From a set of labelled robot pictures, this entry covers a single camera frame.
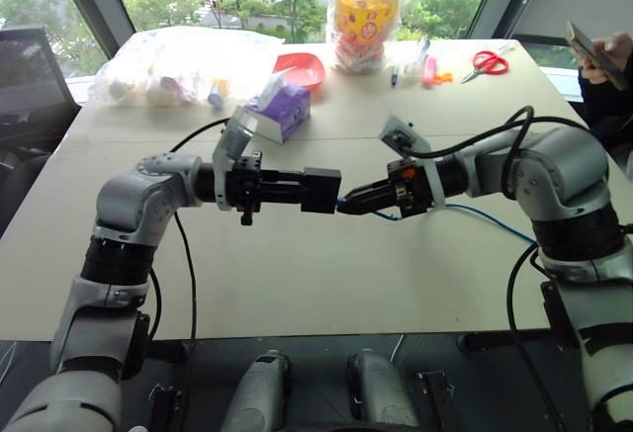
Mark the blue pen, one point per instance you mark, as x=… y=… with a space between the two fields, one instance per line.
x=394 y=77

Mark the black chair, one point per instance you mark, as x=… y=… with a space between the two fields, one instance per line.
x=29 y=106

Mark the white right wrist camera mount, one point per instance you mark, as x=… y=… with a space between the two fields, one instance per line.
x=390 y=130

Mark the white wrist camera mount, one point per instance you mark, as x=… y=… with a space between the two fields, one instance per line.
x=237 y=135
x=390 y=130

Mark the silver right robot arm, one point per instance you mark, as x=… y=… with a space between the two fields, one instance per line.
x=559 y=170

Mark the grey rounded robot leg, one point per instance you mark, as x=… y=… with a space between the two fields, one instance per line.
x=259 y=392
x=378 y=392

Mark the small clear bag of pens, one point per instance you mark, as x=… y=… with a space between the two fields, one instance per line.
x=413 y=59

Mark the person's hand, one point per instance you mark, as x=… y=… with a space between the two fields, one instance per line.
x=610 y=54

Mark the blue and yellow glue stick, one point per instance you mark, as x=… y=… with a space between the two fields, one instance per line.
x=216 y=93

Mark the candy jar with orange lid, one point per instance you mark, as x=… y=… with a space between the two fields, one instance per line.
x=363 y=17

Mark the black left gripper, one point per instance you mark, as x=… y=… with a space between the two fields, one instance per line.
x=245 y=182

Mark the clear plastic bag with items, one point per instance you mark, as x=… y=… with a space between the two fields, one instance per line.
x=173 y=63

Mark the purple tissue pack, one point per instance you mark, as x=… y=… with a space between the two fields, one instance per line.
x=287 y=111

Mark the red plastic bowl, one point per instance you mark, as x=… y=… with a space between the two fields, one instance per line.
x=299 y=68

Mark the pink highlighter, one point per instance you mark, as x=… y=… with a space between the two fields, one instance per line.
x=429 y=72

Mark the person's dark clothed body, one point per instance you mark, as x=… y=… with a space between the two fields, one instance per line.
x=605 y=111

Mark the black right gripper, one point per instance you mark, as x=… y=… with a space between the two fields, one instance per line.
x=408 y=192

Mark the black metal bracket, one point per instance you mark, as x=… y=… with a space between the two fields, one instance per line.
x=437 y=400
x=165 y=407

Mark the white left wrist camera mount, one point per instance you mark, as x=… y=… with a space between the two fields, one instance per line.
x=237 y=135

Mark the small orange clip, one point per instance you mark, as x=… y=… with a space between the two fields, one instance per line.
x=444 y=77

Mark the smartphone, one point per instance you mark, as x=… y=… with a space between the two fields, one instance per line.
x=588 y=51

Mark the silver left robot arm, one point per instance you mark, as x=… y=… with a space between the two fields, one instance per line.
x=123 y=195

